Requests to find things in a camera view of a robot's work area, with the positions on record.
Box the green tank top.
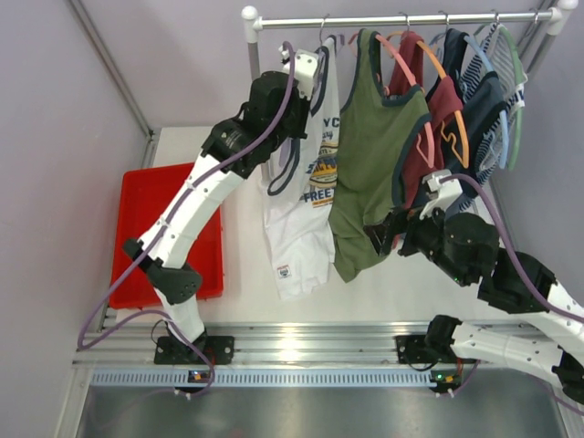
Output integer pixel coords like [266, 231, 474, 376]
[328, 28, 431, 283]

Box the slotted cable duct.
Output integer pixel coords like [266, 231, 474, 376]
[91, 368, 459, 388]

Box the aluminium mounting rail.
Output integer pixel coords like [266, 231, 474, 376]
[72, 321, 571, 366]

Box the purple plastic hanger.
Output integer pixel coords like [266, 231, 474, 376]
[272, 13, 346, 179]

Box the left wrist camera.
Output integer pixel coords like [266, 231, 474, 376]
[279, 46, 319, 100]

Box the orange hanger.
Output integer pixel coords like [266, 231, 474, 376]
[387, 31, 470, 174]

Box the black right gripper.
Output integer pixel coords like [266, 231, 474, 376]
[361, 195, 470, 286]

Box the silver clothes rack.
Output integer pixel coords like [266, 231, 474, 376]
[241, 1, 579, 78]

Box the green hanger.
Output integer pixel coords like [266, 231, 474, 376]
[478, 24, 527, 178]

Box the white tank top navy trim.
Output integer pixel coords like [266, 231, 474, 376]
[262, 35, 344, 300]

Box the striped tank top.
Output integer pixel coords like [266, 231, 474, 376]
[460, 24, 528, 184]

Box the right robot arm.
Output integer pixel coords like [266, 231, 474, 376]
[363, 208, 583, 403]

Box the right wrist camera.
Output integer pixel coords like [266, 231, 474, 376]
[419, 169, 463, 220]

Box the pink hanger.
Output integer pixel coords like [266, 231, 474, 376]
[339, 28, 432, 174]

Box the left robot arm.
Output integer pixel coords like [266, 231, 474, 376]
[123, 71, 318, 362]

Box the blue hanger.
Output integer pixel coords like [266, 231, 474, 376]
[426, 28, 506, 174]

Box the red plastic tray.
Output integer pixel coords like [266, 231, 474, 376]
[109, 163, 224, 309]

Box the maroon tank top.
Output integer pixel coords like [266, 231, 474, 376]
[399, 31, 463, 208]

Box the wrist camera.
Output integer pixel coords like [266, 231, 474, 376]
[419, 169, 463, 220]
[279, 46, 319, 100]

